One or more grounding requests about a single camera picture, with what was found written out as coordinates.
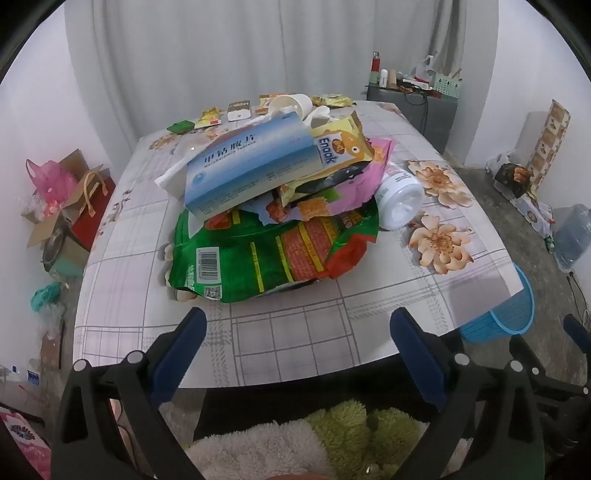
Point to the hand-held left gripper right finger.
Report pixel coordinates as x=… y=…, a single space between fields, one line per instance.
x=418 y=357

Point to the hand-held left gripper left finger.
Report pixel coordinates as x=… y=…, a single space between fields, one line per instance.
x=180 y=357

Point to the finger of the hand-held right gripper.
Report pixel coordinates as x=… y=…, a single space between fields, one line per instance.
x=542 y=367
x=575 y=326

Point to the blue mesh wastebasket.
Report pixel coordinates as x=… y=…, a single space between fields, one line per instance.
x=498 y=318

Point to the green snack bag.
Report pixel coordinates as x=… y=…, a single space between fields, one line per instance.
x=258 y=258

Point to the flowered tablecloth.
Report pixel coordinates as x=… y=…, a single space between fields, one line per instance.
x=369 y=314

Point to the small green bottle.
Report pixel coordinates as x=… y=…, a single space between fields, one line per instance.
x=549 y=244

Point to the blue water jug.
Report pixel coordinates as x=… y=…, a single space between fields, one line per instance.
x=572 y=235

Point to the white printed box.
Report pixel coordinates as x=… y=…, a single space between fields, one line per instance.
x=535 y=212

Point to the fluffy green white cloth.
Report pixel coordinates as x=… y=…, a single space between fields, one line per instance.
x=323 y=438

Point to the teal cloth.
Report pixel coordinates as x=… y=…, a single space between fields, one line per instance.
x=45 y=295

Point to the dark snack bag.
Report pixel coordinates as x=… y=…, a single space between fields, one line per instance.
x=511 y=177

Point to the red gift bag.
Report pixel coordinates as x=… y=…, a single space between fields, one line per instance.
x=90 y=221

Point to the white plastic bottle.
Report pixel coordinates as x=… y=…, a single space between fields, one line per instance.
x=399 y=194

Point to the pink printed bag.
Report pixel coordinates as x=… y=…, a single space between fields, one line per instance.
x=23 y=443

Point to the pink snack wrapper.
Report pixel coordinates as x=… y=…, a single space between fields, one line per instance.
x=369 y=180

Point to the brown cardboard box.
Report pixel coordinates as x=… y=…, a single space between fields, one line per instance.
x=48 y=226

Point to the tall patterned cardboard box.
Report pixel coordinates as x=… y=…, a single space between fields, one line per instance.
x=551 y=138

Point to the blue white medicine box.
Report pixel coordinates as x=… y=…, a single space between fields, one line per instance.
x=249 y=161

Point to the pink plastic bag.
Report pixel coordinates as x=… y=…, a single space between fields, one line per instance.
x=48 y=182

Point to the small green packet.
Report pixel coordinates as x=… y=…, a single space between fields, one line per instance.
x=180 y=126

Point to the grey cabinet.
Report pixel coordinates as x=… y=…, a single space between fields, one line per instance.
x=438 y=120

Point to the small yellow packet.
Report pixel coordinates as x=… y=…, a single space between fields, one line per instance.
x=208 y=117

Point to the white brown small box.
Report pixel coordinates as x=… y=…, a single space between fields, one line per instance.
x=239 y=110

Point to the yellow green snack packet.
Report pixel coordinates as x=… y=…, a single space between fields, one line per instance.
x=331 y=100

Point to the green patterned box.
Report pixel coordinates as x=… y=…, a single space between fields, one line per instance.
x=447 y=85

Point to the white paper cup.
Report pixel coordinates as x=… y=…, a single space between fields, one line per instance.
x=295 y=104

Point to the small white bottle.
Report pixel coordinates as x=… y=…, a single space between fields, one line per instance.
x=384 y=78

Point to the red bottle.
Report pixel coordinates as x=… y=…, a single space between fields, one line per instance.
x=375 y=67

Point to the white curtain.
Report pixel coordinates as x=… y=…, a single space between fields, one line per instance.
x=184 y=55

